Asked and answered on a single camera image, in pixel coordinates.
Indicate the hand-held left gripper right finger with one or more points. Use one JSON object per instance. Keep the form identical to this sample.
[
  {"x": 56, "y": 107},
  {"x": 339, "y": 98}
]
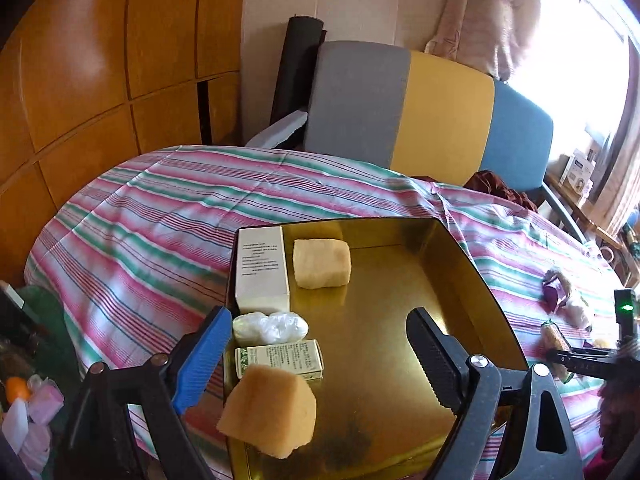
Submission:
[{"x": 435, "y": 360}]

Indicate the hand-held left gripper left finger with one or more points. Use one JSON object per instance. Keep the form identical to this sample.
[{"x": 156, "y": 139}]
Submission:
[{"x": 200, "y": 360}]

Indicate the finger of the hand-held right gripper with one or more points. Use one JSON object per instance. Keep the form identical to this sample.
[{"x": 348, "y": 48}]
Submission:
[
  {"x": 580, "y": 362},
  {"x": 597, "y": 350}
]

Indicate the small yellow sponge piece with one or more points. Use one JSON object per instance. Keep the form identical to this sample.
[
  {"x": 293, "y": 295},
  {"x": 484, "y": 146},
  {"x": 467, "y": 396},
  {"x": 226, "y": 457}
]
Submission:
[{"x": 602, "y": 343}]

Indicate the green-edged snack packet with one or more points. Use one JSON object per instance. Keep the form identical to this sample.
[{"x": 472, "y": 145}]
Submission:
[{"x": 556, "y": 337}]

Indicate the gold tin box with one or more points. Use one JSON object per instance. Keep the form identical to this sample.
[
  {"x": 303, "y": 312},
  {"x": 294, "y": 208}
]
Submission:
[{"x": 390, "y": 310}]

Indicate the purple packet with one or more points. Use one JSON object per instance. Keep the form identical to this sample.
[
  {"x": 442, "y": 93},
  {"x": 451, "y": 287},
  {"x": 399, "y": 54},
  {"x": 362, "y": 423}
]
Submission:
[{"x": 552, "y": 292}]

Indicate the white plastic bag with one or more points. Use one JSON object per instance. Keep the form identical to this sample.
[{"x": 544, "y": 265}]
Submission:
[
  {"x": 14, "y": 425},
  {"x": 270, "y": 329}
]

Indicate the small green carton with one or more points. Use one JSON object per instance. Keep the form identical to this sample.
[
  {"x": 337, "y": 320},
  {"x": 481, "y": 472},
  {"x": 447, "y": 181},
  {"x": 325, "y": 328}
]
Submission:
[{"x": 285, "y": 357}]

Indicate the angular yellow sponge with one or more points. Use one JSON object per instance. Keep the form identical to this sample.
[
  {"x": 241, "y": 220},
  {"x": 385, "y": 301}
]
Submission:
[{"x": 270, "y": 415}]

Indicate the tall white carton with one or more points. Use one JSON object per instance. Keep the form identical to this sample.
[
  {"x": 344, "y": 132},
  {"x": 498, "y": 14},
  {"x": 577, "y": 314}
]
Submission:
[{"x": 262, "y": 270}]

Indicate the rectangular yellow sponge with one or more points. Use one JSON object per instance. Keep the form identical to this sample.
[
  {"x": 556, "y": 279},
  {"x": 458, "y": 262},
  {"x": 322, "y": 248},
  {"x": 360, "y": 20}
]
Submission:
[{"x": 322, "y": 262}]

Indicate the person's right hand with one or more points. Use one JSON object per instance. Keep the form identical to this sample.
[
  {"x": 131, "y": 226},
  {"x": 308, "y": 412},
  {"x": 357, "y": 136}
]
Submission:
[{"x": 620, "y": 415}]

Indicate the white mug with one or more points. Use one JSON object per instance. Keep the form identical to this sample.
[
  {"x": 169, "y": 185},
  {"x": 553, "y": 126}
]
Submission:
[{"x": 607, "y": 255}]

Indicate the wooden shelf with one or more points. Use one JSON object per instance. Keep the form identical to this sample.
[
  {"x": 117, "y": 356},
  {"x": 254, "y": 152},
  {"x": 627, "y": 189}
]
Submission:
[{"x": 600, "y": 225}]

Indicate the dark red garment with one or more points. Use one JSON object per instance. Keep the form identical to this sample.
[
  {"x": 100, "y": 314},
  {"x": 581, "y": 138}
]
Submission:
[{"x": 610, "y": 470}]

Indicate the striped side curtain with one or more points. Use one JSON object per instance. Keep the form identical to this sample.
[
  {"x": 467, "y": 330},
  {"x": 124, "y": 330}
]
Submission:
[{"x": 625, "y": 185}]

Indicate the striped pink green tablecloth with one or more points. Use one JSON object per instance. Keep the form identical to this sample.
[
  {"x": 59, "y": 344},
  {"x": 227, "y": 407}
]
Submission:
[{"x": 150, "y": 210}]

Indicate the pink plastic bag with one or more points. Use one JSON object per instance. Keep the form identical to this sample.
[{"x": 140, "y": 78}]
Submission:
[{"x": 46, "y": 400}]

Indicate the green cloth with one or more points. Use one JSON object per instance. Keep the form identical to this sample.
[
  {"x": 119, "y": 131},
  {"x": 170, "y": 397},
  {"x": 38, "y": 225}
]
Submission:
[{"x": 45, "y": 320}]

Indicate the maroon cloth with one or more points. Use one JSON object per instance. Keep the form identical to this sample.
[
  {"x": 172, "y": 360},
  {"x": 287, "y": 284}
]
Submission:
[{"x": 492, "y": 185}]

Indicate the orange fruit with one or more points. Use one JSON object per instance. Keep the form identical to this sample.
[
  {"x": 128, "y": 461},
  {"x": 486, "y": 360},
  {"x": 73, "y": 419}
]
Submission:
[{"x": 16, "y": 390}]

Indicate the white foam block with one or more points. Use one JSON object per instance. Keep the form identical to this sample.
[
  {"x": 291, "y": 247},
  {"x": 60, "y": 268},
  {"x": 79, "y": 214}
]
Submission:
[{"x": 277, "y": 132}]

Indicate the grey yellow blue chair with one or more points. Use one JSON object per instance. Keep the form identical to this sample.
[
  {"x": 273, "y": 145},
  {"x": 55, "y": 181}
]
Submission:
[{"x": 440, "y": 110}]

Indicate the window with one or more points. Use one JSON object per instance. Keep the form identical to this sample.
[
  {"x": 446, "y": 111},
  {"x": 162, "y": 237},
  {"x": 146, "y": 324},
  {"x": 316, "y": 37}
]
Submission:
[{"x": 575, "y": 60}]

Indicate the black rolled mat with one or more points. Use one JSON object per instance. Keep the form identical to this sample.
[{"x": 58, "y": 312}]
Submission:
[{"x": 297, "y": 70}]

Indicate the wooden wardrobe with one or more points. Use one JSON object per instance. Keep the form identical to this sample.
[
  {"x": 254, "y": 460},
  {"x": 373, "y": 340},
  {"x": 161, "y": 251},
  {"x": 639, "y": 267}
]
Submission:
[{"x": 100, "y": 60}]

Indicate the patterned beige curtain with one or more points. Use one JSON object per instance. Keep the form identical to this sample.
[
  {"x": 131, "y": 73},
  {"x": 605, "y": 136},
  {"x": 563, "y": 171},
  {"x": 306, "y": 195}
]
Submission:
[{"x": 480, "y": 10}]

